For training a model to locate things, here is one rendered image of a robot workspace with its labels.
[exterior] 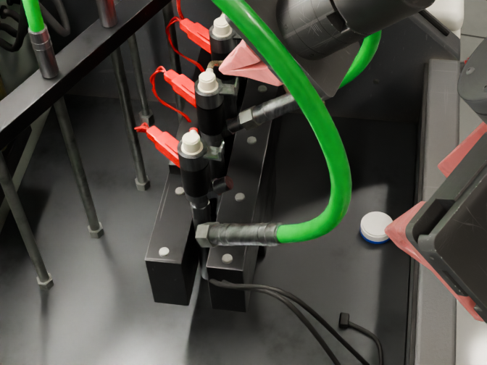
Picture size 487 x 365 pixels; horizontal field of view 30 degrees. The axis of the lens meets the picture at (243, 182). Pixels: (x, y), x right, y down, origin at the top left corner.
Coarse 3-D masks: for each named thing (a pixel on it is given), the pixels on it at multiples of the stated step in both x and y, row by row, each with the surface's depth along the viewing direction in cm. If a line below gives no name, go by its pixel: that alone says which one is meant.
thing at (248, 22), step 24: (216, 0) 54; (240, 0) 54; (240, 24) 54; (264, 24) 54; (264, 48) 55; (288, 72) 55; (312, 96) 56; (312, 120) 57; (336, 144) 58; (336, 168) 59; (336, 192) 61; (336, 216) 63; (288, 240) 68
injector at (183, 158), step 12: (180, 144) 84; (204, 144) 83; (180, 156) 83; (192, 156) 82; (180, 168) 85; (192, 168) 84; (204, 168) 84; (192, 180) 85; (204, 180) 85; (216, 180) 87; (228, 180) 86; (192, 192) 86; (204, 192) 87; (216, 192) 87; (192, 204) 89; (204, 204) 89; (204, 216) 90; (204, 252) 95; (204, 264) 97; (204, 276) 98
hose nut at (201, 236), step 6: (210, 222) 76; (216, 222) 76; (198, 228) 76; (204, 228) 75; (198, 234) 76; (204, 234) 75; (198, 240) 76; (204, 240) 75; (204, 246) 76; (210, 246) 75
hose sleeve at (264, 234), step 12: (216, 228) 74; (228, 228) 73; (240, 228) 72; (252, 228) 71; (264, 228) 70; (276, 228) 69; (216, 240) 74; (228, 240) 73; (240, 240) 72; (252, 240) 71; (264, 240) 70; (276, 240) 69
